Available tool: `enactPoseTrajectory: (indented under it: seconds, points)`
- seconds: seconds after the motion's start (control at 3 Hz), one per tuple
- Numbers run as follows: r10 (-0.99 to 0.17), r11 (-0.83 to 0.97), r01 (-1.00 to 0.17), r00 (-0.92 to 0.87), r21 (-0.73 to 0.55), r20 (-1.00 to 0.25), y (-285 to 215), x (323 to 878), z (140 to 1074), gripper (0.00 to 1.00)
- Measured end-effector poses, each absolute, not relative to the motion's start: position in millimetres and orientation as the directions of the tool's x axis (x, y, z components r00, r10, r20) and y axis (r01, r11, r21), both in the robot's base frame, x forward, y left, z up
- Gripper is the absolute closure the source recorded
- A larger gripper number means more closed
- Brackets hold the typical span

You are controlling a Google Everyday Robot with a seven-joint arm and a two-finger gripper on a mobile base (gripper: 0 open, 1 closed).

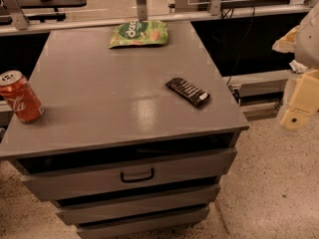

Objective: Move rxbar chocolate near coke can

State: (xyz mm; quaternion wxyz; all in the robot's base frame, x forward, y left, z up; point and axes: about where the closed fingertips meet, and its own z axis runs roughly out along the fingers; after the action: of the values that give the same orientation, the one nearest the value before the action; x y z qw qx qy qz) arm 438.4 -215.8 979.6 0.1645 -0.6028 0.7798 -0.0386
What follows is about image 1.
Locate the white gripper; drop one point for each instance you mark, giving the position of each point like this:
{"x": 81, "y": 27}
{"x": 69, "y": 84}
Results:
{"x": 308, "y": 42}

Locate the black rxbar chocolate bar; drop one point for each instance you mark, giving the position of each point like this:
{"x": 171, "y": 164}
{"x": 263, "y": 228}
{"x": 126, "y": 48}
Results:
{"x": 188, "y": 91}

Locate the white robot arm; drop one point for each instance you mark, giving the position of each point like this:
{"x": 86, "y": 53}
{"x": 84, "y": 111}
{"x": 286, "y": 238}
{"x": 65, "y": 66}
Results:
{"x": 303, "y": 42}

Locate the red coke can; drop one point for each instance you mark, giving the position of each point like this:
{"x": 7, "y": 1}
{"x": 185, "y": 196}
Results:
{"x": 18, "y": 94}

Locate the white crumpled paper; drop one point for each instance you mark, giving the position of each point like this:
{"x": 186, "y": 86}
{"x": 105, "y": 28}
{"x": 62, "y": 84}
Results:
{"x": 297, "y": 67}

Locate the green snack chip bag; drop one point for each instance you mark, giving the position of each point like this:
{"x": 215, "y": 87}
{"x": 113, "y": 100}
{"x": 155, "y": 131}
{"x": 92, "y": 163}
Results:
{"x": 139, "y": 33}

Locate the grey drawer cabinet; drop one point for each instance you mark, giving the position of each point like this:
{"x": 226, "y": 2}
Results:
{"x": 109, "y": 111}

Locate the dark background table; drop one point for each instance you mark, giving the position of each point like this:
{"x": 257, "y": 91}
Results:
{"x": 53, "y": 5}

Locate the black drawer handle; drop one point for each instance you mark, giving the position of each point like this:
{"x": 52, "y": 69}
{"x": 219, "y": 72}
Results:
{"x": 142, "y": 176}

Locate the grey metal railing frame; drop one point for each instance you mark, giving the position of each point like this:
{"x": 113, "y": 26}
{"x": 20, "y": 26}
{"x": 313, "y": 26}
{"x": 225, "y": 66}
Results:
{"x": 101, "y": 13}

